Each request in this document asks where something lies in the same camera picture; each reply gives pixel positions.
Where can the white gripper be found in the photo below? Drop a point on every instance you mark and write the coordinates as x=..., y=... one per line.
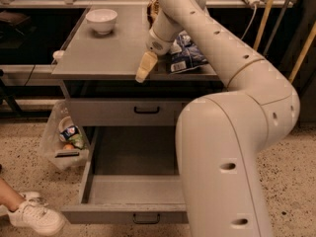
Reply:
x=159, y=45

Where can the blue chip bag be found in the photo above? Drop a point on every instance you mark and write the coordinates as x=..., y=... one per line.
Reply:
x=185, y=55

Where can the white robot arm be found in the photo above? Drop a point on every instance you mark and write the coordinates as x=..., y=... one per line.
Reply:
x=219, y=136

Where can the grey drawer cabinet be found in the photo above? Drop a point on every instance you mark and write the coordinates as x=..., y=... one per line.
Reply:
x=98, y=66

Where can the brown chip bag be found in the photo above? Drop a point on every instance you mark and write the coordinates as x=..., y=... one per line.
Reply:
x=152, y=11

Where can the closed top drawer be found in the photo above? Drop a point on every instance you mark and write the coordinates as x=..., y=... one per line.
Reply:
x=121, y=112

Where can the open middle drawer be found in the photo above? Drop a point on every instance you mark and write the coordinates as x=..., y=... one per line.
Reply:
x=130, y=177

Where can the clear plastic trash bag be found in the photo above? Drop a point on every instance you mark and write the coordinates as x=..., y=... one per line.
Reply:
x=62, y=142

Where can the white bowl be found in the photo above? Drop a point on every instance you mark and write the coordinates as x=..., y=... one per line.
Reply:
x=102, y=21

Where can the white knob on cabinet side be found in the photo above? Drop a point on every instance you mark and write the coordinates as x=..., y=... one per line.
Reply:
x=57, y=55

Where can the white sneaker rear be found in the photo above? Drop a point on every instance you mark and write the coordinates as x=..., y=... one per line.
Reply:
x=29, y=195

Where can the white sneaker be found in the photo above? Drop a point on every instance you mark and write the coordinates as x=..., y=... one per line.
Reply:
x=29, y=195
x=41, y=219

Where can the white sneaker front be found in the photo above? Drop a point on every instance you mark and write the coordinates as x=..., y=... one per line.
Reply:
x=41, y=219

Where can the person's leg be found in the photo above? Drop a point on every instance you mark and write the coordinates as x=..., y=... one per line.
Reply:
x=6, y=190

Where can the wooden ladder frame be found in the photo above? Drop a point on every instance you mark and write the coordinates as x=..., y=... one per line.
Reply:
x=288, y=39

